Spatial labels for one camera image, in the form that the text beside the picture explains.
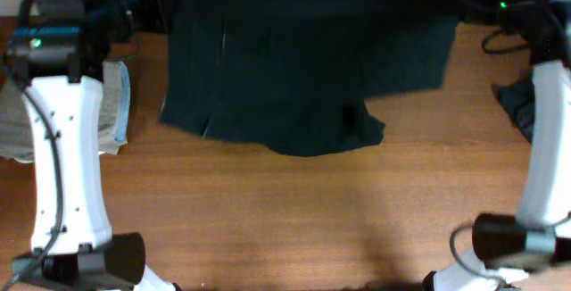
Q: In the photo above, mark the black shorts with patterned waistband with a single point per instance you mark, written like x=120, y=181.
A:
x=294, y=75

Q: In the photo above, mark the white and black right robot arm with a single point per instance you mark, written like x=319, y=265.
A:
x=506, y=249

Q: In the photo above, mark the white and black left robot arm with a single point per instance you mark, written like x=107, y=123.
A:
x=55, y=58

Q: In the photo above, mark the dark clothes pile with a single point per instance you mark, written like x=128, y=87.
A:
x=518, y=101

